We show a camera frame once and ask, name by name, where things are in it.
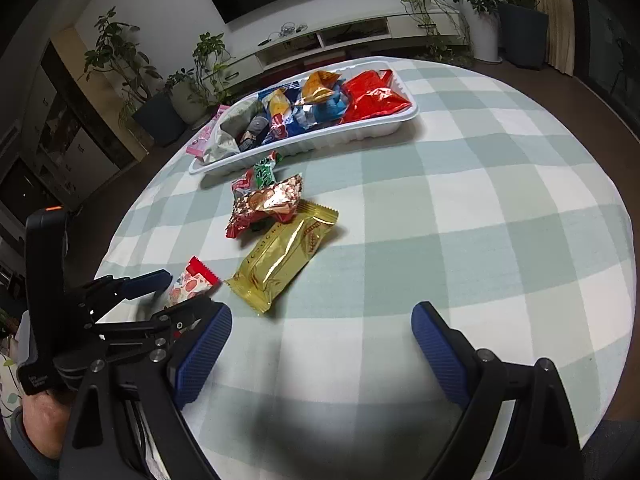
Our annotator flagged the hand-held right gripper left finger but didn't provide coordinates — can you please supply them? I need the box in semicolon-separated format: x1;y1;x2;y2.
59;302;233;480

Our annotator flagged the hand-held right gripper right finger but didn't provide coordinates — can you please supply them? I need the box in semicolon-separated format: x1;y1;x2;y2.
411;301;586;480

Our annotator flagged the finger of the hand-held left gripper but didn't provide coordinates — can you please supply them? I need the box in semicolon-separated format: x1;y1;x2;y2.
92;296;213;361
75;269;172;321

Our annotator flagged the red white strawberry candy packet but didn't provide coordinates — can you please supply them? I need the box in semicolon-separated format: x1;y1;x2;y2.
165;256;222;311

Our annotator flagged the pink snack packet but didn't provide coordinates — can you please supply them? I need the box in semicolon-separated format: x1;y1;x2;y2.
186;105;232;161

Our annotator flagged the large white snack bag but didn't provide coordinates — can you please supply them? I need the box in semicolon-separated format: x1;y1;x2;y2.
212;102;266;163

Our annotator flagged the blue and yellow cookie packet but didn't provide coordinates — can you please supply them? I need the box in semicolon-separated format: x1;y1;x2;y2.
267;87;301;141

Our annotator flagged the white plastic tray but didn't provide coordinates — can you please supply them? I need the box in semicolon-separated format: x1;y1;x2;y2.
188;56;420;176

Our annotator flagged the light blue snack bag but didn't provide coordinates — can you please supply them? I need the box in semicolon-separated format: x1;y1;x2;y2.
295;85;351;133

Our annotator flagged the small orange snack packet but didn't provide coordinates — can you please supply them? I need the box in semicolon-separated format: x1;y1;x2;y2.
300;71;343;106

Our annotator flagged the person's left forearm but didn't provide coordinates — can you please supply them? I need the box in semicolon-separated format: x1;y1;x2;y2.
9;405;63;480

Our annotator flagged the person's left hand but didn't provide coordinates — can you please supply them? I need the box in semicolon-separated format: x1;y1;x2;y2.
22;391;76;461

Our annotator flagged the gold foil snack packet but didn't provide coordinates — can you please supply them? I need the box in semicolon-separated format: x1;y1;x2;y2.
223;200;340;315

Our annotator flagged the white leaf print cloth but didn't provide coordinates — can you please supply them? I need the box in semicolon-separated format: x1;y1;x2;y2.
0;350;26;431

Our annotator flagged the wooden glass front cabinet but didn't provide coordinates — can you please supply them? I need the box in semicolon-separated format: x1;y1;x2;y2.
0;25;138;211

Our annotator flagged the brown gold patterned packet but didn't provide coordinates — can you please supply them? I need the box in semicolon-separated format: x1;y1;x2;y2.
235;174;305;226

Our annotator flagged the green candy packet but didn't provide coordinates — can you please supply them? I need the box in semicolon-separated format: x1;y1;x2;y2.
252;152;285;188

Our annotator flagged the dark square planter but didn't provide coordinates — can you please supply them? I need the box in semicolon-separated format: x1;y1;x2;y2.
132;91;187;147
499;1;550;69

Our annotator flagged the black snack packet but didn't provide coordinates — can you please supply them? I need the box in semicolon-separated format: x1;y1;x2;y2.
237;112;273;153

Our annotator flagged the white round plant pot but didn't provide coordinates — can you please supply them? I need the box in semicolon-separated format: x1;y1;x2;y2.
170;80;213;128

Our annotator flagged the tall leafy plant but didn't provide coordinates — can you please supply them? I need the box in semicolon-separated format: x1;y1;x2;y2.
82;7;163;116

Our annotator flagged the trailing pothos plant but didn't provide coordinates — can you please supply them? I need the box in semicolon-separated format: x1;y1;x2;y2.
192;32;236;106

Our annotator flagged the red foil snack packet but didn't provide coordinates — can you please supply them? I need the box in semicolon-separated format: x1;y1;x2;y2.
342;69;415;123

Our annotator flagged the white low television cabinet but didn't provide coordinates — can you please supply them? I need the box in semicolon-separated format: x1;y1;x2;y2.
220;10;463;86

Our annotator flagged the tall white plant pot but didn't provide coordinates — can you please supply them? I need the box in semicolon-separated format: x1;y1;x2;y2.
460;0;502;64

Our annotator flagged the beige curtain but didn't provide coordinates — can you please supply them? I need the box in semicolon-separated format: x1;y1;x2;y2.
537;0;576;78

